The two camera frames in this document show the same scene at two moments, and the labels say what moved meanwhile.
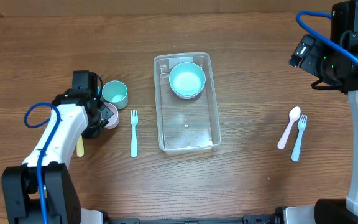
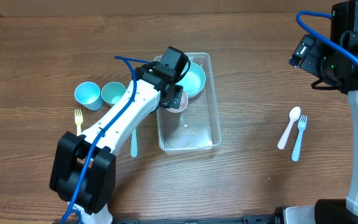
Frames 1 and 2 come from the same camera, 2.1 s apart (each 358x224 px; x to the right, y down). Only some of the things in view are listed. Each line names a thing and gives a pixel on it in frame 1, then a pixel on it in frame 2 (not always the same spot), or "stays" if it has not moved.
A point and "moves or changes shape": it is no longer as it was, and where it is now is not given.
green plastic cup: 115,93 stays
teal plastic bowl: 187,80 stays
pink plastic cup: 112,122 moves or changes shape
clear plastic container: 186,126 stays
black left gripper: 89,129 -> 171,91
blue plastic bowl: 187,89 stays
